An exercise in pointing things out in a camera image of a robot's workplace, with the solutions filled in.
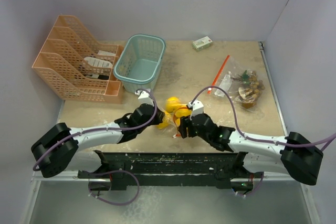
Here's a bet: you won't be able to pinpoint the small green white box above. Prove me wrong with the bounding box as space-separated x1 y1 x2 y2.
192 36 213 51

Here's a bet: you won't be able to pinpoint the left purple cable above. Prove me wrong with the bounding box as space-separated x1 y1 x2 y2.
32 88 158 172

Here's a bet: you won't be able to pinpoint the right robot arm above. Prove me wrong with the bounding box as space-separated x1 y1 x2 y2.
178 113 323 186

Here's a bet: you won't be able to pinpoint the teal plastic basket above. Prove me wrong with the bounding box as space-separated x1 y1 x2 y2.
113 34 166 93

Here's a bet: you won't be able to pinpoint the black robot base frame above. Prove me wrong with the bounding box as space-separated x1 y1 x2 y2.
78 151 262 191

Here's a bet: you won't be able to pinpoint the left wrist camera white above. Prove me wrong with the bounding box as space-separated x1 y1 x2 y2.
135 89 152 103

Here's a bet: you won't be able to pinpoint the white papers in organizer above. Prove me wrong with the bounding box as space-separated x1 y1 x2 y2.
84 50 116 80

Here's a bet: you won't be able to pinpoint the aluminium rail frame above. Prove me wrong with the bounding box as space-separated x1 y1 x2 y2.
258 41 321 224

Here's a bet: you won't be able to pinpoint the yellow fake fruit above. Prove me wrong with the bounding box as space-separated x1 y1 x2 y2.
174 106 192 119
165 97 182 113
156 113 172 130

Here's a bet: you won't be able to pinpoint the clear bag of mushrooms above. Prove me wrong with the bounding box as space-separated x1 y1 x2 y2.
207 55 265 110

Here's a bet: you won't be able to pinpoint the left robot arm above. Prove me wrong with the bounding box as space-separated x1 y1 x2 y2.
31 104 165 178

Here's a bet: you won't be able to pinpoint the clear zip bag red seal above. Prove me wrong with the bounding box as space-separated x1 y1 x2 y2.
161 102 187 138

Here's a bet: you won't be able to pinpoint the orange mesh file organizer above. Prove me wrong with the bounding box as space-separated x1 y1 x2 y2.
32 15 124 104

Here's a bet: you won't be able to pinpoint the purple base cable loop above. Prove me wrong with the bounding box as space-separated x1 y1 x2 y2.
87 169 141 206

